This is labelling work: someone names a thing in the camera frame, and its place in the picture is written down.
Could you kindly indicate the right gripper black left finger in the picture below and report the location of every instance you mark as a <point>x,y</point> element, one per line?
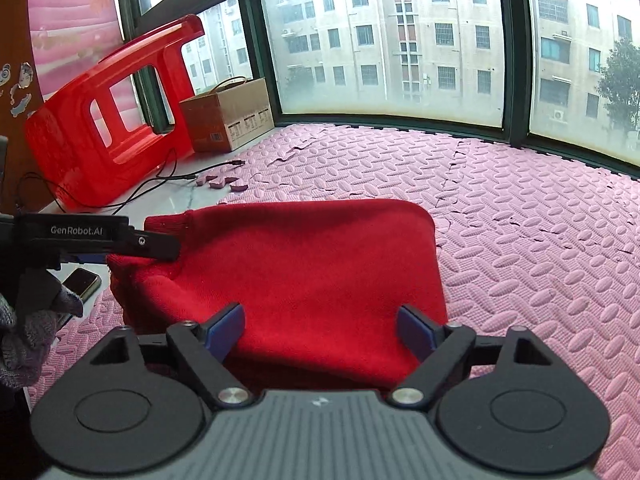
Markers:
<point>181,368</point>

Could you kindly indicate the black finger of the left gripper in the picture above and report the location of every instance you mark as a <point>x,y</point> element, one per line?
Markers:
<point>46,241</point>

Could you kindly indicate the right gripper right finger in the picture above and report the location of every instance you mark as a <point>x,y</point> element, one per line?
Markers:
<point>446,354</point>

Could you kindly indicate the red fleece trousers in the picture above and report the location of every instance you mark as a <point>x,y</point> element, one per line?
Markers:
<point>320,283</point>

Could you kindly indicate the grey knit gloved left hand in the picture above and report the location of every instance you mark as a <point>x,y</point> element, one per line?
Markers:
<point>31,307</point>

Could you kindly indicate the black smartphone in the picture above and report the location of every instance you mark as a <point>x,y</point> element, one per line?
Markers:
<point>83,283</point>

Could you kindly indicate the red plastic stool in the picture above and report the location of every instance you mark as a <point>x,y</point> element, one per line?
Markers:
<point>80,141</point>

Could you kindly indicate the pink foam floor mat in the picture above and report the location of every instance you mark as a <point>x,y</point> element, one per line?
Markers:
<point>531,247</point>

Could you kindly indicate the loose pink foam pieces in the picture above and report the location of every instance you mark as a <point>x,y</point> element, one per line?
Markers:
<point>221,181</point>

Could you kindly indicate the pink curtain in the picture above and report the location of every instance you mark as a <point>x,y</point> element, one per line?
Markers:
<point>69,37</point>

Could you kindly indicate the brown cardboard box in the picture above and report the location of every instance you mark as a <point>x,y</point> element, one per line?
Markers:
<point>232,114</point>

